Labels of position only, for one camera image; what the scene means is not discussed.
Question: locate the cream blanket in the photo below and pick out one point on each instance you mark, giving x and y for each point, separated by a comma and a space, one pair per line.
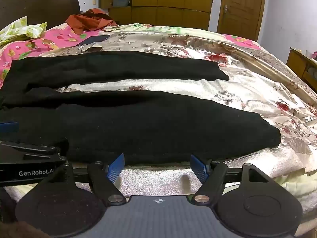
302, 181

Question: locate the wooden door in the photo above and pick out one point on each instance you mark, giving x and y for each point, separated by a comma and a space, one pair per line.
240, 5

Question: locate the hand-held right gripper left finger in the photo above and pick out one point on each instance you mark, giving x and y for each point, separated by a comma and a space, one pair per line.
116, 169

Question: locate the pink patterned bed sheet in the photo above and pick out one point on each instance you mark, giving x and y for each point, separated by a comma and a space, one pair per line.
49, 42

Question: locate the dark blue notebook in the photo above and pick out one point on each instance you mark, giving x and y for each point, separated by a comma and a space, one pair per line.
94, 39

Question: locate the orange red garment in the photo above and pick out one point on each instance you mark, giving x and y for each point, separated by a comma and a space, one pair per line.
86, 21

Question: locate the black pants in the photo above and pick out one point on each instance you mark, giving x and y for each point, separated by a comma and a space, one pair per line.
148, 124

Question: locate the wooden nightstand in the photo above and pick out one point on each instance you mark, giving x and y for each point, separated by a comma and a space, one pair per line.
297, 64

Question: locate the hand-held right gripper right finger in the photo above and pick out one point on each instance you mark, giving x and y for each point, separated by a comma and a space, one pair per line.
199, 168

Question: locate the pink floral cloth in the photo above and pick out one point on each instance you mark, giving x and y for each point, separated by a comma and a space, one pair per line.
314, 55

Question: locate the black phone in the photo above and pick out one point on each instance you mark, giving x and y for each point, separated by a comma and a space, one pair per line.
93, 49

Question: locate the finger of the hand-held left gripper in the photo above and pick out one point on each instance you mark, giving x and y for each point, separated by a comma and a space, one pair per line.
37, 149
8, 130

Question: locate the dark wooden headboard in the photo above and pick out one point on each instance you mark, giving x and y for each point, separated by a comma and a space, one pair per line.
37, 7

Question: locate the floral satin quilt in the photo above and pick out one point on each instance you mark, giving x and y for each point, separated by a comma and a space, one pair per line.
247, 84

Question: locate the green white patterned cloth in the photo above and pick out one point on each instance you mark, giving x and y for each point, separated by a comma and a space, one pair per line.
14, 31

